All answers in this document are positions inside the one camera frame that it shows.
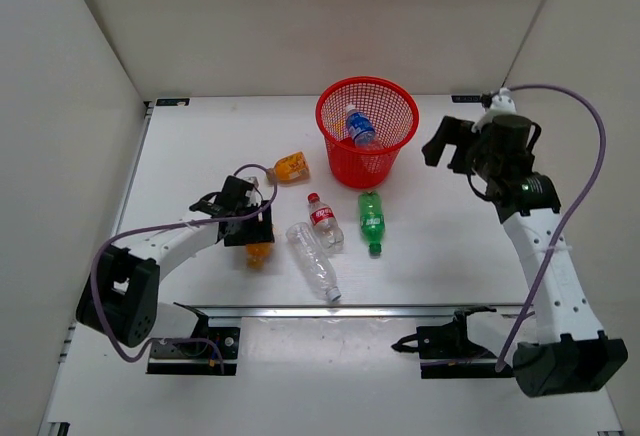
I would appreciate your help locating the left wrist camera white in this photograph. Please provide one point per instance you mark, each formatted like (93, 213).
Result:
(255, 198)

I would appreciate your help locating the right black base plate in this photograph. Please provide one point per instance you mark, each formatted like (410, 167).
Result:
(445, 353)

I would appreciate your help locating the green soda bottle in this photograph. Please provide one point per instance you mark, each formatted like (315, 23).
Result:
(372, 223)

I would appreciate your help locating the clear crushed plastic bottle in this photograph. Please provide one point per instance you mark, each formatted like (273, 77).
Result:
(313, 263)

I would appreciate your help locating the orange juice bottle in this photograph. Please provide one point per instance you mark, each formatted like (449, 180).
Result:
(290, 169)
(257, 254)

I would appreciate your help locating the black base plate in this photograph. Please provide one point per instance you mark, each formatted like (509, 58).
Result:
(445, 353)
(199, 359)

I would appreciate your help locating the aluminium table edge rail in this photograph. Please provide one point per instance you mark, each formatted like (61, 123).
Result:
(329, 311)

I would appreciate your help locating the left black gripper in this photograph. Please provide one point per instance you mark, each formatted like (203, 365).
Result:
(260, 232)

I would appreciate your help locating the black corner label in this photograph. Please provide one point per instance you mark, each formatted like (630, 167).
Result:
(172, 102)
(466, 99)

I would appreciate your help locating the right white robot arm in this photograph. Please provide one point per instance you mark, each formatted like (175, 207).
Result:
(557, 345)

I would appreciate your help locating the left black corner label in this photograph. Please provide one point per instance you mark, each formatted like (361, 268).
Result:
(172, 102)

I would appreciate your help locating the red label cola bottle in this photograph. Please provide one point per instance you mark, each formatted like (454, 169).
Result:
(325, 225)

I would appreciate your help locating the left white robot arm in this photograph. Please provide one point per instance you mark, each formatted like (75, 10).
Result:
(120, 299)

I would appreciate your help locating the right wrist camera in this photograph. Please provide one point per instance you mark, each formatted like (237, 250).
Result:
(495, 104)

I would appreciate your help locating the blue label water bottle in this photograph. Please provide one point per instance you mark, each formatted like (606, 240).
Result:
(361, 130)

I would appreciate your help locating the right black corner label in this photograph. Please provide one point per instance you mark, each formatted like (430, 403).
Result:
(466, 99)

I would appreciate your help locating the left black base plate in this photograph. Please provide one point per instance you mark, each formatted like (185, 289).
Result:
(199, 359)

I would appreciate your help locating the red plastic mesh bin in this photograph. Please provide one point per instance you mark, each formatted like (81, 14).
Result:
(393, 113)

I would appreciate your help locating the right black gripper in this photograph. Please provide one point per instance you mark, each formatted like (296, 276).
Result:
(452, 132)

